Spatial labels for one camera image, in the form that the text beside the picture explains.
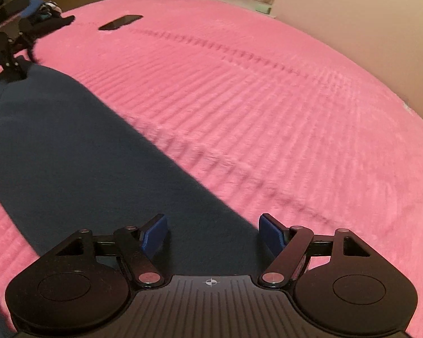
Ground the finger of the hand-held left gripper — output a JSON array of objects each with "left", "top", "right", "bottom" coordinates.
[
  {"left": 17, "top": 17, "right": 39, "bottom": 65},
  {"left": 0, "top": 30, "right": 29, "bottom": 80}
]

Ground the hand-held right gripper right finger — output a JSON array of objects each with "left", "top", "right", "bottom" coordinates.
[{"left": 258, "top": 213, "right": 374, "bottom": 289}]

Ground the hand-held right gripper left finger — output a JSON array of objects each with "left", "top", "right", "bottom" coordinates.
[{"left": 53, "top": 214, "right": 170, "bottom": 287}]

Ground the dark navy garment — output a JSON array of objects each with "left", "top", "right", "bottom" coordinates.
[{"left": 0, "top": 54, "right": 274, "bottom": 279}]

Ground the black garment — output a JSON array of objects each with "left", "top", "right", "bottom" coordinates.
[{"left": 30, "top": 14, "right": 75, "bottom": 36}]

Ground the black smartphone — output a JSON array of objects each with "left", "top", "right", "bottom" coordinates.
[{"left": 98, "top": 14, "right": 144, "bottom": 31}]

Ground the pink ribbed blanket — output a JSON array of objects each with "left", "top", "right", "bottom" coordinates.
[{"left": 0, "top": 0, "right": 423, "bottom": 338}]

